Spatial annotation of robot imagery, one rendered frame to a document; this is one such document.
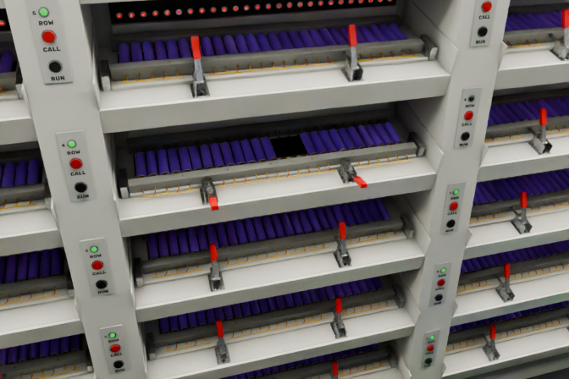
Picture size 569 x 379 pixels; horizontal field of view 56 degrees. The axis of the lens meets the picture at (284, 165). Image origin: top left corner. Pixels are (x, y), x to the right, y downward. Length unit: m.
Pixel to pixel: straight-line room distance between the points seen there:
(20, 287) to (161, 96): 0.47
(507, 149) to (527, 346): 0.63
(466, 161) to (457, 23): 0.28
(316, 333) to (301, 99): 0.58
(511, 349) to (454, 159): 0.68
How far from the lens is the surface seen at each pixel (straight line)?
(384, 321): 1.31
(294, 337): 1.26
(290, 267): 1.12
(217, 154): 1.03
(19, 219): 1.01
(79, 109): 0.87
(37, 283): 1.13
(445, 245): 1.21
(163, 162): 1.02
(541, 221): 1.38
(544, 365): 1.79
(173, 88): 0.90
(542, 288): 1.52
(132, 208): 0.97
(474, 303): 1.41
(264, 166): 1.00
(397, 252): 1.19
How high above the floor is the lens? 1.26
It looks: 28 degrees down
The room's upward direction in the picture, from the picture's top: straight up
